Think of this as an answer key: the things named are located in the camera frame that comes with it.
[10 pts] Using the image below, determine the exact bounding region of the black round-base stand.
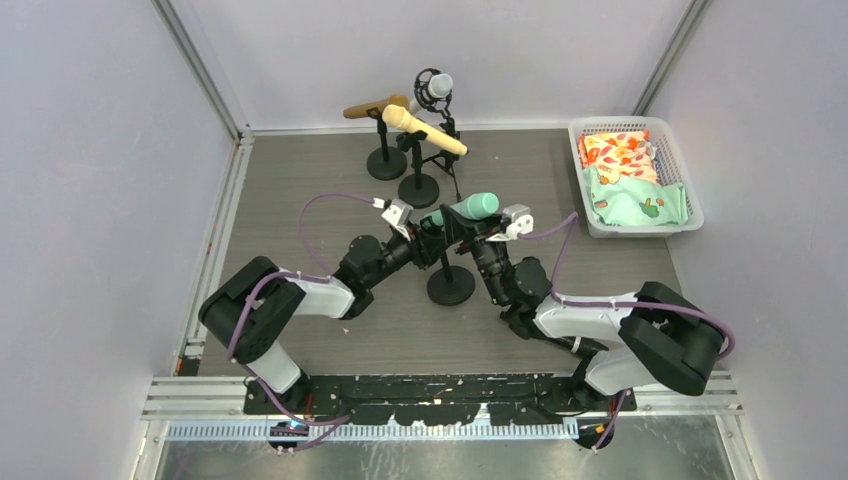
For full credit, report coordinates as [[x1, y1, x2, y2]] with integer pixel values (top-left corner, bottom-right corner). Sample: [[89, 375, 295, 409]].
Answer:
[[398, 132, 440, 209], [366, 108, 407, 181], [420, 204, 475, 306]]

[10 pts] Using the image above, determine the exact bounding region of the green microphone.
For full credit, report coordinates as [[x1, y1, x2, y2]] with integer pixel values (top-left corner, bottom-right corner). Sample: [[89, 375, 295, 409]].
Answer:
[[420, 192, 500, 228]]

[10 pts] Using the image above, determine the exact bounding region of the black tripod shock-mount stand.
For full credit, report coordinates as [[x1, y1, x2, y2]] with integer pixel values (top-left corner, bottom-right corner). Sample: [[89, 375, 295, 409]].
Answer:
[[410, 68, 462, 200]]

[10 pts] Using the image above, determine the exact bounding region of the cream yellow microphone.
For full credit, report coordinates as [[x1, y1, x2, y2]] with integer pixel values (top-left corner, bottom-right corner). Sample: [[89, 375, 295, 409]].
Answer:
[[382, 105, 468, 156]]

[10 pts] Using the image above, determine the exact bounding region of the gold microphone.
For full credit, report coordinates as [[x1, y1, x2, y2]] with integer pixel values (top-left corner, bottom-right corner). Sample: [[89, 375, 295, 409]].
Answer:
[[343, 94, 410, 119]]

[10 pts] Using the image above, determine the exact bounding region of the white microphone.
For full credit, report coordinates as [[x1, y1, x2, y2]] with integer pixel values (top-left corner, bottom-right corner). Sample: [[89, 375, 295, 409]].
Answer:
[[409, 68, 454, 115]]

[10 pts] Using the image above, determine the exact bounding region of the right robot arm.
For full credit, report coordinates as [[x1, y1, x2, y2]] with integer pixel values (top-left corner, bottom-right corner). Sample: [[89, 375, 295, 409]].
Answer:
[[457, 237, 736, 396]]

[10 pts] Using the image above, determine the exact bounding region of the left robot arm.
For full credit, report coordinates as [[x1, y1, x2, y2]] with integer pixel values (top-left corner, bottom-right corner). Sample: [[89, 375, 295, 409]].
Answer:
[[197, 224, 449, 395]]

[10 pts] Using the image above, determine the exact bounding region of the black microphone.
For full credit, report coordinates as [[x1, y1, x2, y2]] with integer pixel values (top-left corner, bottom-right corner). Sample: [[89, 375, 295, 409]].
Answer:
[[550, 336, 608, 359]]

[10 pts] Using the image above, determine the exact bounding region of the green patterned cloth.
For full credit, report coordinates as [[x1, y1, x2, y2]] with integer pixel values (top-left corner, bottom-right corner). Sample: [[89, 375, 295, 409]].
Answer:
[[583, 167, 689, 227]]

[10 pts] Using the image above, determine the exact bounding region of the white plastic basket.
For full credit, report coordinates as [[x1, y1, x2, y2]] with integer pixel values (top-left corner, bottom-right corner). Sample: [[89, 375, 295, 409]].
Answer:
[[568, 116, 704, 238]]

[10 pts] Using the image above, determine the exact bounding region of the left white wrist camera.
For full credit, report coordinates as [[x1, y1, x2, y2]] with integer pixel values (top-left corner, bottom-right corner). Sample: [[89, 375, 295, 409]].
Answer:
[[372, 198, 413, 241]]

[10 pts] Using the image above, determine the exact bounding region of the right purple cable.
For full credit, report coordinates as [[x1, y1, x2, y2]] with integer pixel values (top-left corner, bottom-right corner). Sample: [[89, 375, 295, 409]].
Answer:
[[519, 211, 738, 452]]

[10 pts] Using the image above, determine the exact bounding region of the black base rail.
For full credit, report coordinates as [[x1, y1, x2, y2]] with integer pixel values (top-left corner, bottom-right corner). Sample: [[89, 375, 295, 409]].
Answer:
[[277, 373, 618, 426]]

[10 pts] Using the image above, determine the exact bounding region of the aluminium corner post left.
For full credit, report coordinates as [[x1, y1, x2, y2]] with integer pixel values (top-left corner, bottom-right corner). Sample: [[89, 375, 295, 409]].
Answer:
[[153, 0, 253, 144]]

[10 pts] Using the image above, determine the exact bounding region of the aluminium corner post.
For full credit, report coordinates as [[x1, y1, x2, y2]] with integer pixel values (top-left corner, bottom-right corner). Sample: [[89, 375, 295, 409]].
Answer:
[[153, 0, 253, 144], [632, 0, 713, 116]]

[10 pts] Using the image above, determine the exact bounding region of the aluminium corner post right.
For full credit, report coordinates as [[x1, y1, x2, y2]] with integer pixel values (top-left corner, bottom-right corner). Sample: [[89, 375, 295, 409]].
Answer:
[[632, 0, 713, 116]]

